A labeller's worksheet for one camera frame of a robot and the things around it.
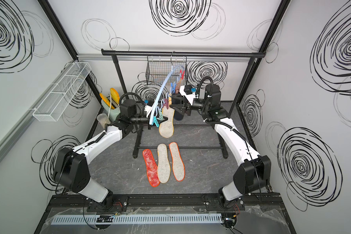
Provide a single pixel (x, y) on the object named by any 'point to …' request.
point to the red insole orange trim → (151, 168)
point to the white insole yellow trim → (166, 128)
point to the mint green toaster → (113, 113)
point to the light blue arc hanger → (159, 88)
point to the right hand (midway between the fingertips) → (173, 100)
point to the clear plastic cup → (103, 119)
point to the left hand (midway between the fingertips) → (166, 119)
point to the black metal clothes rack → (234, 107)
